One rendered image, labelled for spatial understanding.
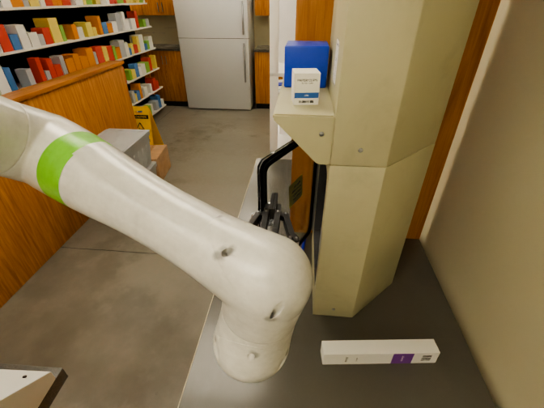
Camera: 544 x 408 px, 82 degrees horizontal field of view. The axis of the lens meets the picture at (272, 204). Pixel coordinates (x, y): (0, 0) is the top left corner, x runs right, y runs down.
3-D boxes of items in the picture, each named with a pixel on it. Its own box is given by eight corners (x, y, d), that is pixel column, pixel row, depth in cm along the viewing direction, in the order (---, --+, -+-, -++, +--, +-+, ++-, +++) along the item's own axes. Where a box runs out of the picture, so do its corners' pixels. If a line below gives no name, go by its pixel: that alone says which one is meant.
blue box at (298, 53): (324, 78, 82) (327, 40, 77) (325, 88, 74) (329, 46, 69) (286, 78, 83) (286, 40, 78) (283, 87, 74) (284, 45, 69)
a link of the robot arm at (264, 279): (129, 196, 55) (67, 225, 46) (125, 135, 49) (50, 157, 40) (312, 301, 43) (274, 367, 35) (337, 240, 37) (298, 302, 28)
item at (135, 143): (158, 160, 309) (150, 129, 291) (129, 192, 259) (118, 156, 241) (117, 159, 313) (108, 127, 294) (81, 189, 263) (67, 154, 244)
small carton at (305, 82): (314, 98, 67) (316, 68, 63) (318, 104, 62) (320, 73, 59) (291, 98, 66) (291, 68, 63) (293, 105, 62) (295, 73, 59)
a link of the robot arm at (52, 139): (-38, 159, 47) (-6, 86, 47) (45, 176, 59) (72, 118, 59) (35, 210, 41) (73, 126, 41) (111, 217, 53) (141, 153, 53)
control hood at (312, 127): (323, 114, 89) (326, 78, 83) (329, 166, 62) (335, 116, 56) (282, 113, 90) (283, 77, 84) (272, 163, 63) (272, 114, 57)
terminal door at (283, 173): (311, 232, 111) (320, 123, 89) (262, 287, 90) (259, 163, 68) (308, 231, 111) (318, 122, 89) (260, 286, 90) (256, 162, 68)
